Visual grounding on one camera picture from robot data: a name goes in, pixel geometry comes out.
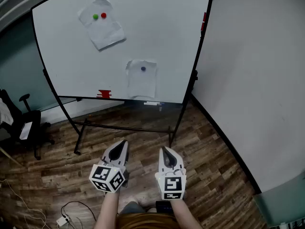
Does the white power adapter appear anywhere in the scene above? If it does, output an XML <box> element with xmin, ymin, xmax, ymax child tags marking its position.
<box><xmin>56</xmin><ymin>216</ymin><xmax>70</xmax><ymax>226</ymax></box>

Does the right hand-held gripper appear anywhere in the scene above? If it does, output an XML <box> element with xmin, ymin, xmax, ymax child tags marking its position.
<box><xmin>154</xmin><ymin>146</ymin><xmax>188</xmax><ymax>200</ymax></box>

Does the white whiteboard with black frame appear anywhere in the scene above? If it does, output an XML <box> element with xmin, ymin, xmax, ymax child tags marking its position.
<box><xmin>30</xmin><ymin>0</ymin><xmax>214</xmax><ymax>104</ymax></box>

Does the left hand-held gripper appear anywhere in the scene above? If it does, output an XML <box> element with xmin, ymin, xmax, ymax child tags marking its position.
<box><xmin>89</xmin><ymin>140</ymin><xmax>131</xmax><ymax>194</ymax></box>

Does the person's leg in jeans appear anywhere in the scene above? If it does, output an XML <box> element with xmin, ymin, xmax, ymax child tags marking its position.
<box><xmin>119</xmin><ymin>200</ymin><xmax>146</xmax><ymax>214</ymax></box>

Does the person's left forearm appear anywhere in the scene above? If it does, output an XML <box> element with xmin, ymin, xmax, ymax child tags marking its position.
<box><xmin>94</xmin><ymin>191</ymin><xmax>121</xmax><ymax>229</ymax></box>

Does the black cable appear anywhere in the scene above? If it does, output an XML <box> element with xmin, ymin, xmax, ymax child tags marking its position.
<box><xmin>61</xmin><ymin>200</ymin><xmax>97</xmax><ymax>229</ymax></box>

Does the large white paper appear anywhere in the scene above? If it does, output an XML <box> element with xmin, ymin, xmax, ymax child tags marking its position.
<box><xmin>77</xmin><ymin>0</ymin><xmax>126</xmax><ymax>51</ymax></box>

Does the black wire rack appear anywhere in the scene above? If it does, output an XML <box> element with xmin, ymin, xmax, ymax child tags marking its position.
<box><xmin>271</xmin><ymin>222</ymin><xmax>305</xmax><ymax>229</ymax></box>

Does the white cloth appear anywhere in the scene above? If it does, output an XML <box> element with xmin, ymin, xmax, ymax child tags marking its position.
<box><xmin>0</xmin><ymin>98</ymin><xmax>14</xmax><ymax>126</ymax></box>

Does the thin pale cable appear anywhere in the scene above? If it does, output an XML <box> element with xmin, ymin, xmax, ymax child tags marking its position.
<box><xmin>0</xmin><ymin>179</ymin><xmax>51</xmax><ymax>229</ymax></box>

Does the black office chair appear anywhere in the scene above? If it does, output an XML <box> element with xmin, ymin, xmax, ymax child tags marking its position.
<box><xmin>0</xmin><ymin>88</ymin><xmax>55</xmax><ymax>161</ymax></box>

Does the pale green plastic bin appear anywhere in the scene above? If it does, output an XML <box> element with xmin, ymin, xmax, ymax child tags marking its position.
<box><xmin>252</xmin><ymin>172</ymin><xmax>305</xmax><ymax>229</ymax></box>

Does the black waist device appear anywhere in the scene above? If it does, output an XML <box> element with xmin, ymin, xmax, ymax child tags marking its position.
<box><xmin>155</xmin><ymin>200</ymin><xmax>174</xmax><ymax>215</ymax></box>

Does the person's right forearm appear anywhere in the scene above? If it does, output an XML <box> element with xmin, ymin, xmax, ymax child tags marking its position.
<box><xmin>170</xmin><ymin>198</ymin><xmax>203</xmax><ymax>229</ymax></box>

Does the white paper sheet on chair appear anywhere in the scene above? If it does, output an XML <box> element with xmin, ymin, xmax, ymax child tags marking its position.
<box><xmin>19</xmin><ymin>121</ymin><xmax>33</xmax><ymax>140</ymax></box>

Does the small white paper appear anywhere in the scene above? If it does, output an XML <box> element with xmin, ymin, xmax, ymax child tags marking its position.
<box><xmin>125</xmin><ymin>59</ymin><xmax>158</xmax><ymax>99</ymax></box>

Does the person's brown shirt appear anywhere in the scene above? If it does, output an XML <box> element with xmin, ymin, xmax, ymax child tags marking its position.
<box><xmin>115</xmin><ymin>212</ymin><xmax>182</xmax><ymax>229</ymax></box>

